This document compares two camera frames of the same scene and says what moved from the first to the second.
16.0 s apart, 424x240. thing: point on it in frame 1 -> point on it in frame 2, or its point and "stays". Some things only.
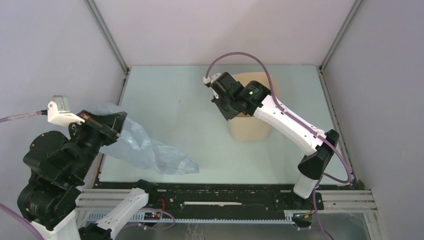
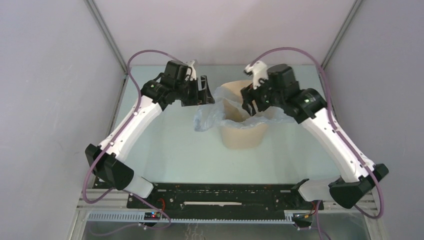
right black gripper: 228,115 -> 247,98
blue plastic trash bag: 136,146 -> 227,107
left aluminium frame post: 126,68 stays
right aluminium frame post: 320,68 stays
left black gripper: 112,124 -> 202,97
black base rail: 223,199 stays
